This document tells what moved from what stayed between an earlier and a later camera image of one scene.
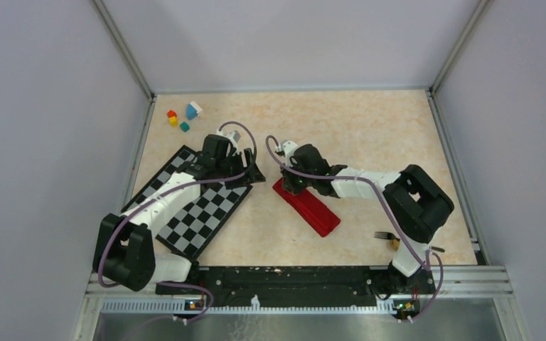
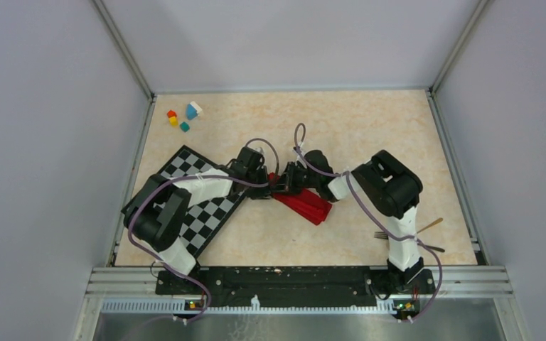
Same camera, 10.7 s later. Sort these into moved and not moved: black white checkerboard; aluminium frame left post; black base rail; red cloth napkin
Moved: red cloth napkin
Not moved: black white checkerboard; black base rail; aluminium frame left post
